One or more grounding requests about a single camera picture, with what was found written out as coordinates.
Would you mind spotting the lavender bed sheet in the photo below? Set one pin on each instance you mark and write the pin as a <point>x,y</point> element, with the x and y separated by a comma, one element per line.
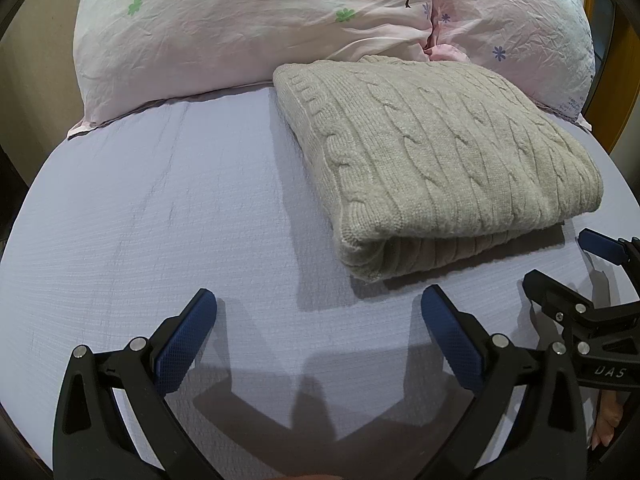
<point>175,240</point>

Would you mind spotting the wooden bed headboard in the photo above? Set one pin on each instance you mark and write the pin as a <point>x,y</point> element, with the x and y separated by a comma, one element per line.
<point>607,60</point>

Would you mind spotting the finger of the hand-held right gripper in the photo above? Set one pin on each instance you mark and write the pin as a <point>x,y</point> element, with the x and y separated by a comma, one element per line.
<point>602,246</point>
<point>555,295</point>

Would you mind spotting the pink floral pillow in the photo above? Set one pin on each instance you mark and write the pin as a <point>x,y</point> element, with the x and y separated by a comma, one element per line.
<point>240,35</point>
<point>515,20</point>

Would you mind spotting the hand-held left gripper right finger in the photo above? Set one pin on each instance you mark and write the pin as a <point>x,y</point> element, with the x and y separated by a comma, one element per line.
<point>452,340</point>

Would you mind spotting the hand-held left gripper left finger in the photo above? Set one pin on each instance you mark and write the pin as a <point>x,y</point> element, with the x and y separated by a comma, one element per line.
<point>182,340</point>

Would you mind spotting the person's right hand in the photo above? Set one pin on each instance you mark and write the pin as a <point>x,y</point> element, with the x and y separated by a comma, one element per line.
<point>607,417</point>

